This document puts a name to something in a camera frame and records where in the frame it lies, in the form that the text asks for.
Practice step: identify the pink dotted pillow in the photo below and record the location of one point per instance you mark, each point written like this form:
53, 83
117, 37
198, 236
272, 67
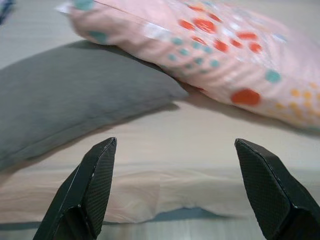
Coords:
225, 62

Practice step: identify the grey pillow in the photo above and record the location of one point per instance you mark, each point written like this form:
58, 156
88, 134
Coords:
75, 87

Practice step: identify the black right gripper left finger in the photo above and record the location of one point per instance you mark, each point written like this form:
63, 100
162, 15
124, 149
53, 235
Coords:
92, 185

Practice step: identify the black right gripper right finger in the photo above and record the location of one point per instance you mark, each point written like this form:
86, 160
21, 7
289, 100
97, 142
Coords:
270, 195

